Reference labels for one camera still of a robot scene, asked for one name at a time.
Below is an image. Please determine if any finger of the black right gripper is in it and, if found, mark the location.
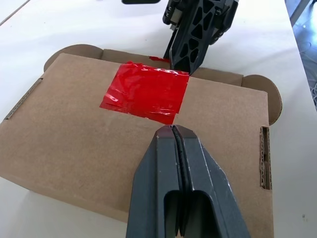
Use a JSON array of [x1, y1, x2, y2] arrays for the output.
[[164, 0, 220, 76], [210, 0, 240, 47]]

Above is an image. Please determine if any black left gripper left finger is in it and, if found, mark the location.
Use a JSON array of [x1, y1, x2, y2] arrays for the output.
[[125, 125, 180, 238]]

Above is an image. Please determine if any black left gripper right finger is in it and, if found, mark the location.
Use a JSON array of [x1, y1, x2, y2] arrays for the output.
[[173, 124, 251, 238]]

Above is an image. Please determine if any brown cardboard box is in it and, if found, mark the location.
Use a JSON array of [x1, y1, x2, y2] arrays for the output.
[[0, 44, 283, 238]]

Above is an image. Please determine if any red tape patch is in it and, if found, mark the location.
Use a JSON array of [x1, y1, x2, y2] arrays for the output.
[[98, 56, 191, 125]]

